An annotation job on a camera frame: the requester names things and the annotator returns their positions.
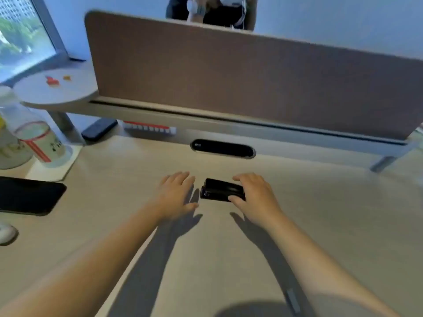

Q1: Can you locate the black oval cable grommet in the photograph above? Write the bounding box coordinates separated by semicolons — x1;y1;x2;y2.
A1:
191;139;256;159

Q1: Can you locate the person's left forearm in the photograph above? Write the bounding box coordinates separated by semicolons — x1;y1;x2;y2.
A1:
0;210;166;317

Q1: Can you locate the black rectangular device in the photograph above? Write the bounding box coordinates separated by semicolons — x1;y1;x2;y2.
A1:
81;118;118;141

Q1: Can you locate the person's left hand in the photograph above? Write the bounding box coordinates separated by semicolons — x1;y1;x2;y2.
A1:
153;171;200;223

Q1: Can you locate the clear bottle with yellow label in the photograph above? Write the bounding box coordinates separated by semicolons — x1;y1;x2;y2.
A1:
0;114;34;170

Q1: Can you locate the black smartphone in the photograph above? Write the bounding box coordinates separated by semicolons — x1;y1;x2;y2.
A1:
0;176;67;216

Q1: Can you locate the round white side table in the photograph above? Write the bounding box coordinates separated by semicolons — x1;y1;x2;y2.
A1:
13;66;100;109

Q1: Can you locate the white square coaster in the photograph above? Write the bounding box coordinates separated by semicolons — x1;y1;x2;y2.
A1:
25;144;83;182

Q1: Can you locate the black stapler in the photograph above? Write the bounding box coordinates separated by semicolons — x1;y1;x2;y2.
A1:
200;178;247;204

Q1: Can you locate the grey divider support rail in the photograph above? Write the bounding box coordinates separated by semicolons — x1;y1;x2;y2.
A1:
46;96;421;173

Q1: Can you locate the clear bottle with red label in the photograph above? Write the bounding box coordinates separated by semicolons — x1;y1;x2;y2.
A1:
0;86;73;168

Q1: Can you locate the small white object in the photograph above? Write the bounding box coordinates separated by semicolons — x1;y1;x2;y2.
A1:
0;224;19;245

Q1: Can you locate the white and red power strip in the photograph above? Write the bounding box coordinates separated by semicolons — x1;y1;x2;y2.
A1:
123;121;177;135

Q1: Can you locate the window with grey frame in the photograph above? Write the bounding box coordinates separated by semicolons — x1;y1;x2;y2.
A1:
0;0;87;83

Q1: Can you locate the person's right hand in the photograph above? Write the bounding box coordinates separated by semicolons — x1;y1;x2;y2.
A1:
228;172;284;228

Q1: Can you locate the person's right forearm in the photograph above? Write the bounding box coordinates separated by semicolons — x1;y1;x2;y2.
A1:
263;213;402;317

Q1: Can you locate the brown desk divider panel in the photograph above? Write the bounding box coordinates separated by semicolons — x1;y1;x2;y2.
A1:
85;10;423;141

